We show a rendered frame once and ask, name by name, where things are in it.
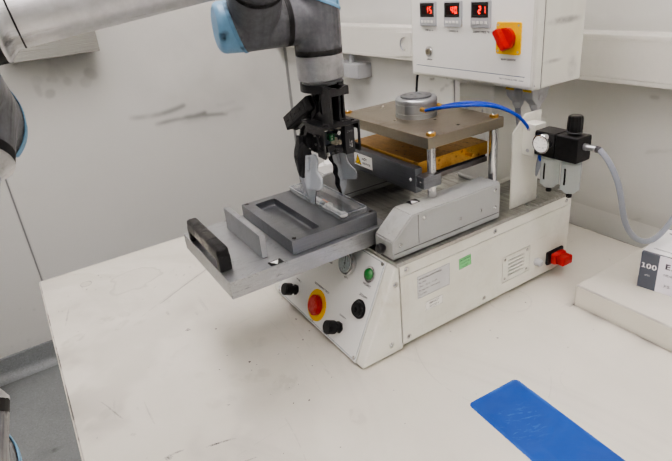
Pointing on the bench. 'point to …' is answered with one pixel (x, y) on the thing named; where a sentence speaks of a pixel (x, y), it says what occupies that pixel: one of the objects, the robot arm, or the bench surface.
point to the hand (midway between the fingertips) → (325, 191)
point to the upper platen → (473, 150)
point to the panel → (340, 298)
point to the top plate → (429, 119)
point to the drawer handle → (210, 243)
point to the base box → (464, 277)
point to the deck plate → (384, 198)
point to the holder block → (301, 221)
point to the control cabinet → (500, 41)
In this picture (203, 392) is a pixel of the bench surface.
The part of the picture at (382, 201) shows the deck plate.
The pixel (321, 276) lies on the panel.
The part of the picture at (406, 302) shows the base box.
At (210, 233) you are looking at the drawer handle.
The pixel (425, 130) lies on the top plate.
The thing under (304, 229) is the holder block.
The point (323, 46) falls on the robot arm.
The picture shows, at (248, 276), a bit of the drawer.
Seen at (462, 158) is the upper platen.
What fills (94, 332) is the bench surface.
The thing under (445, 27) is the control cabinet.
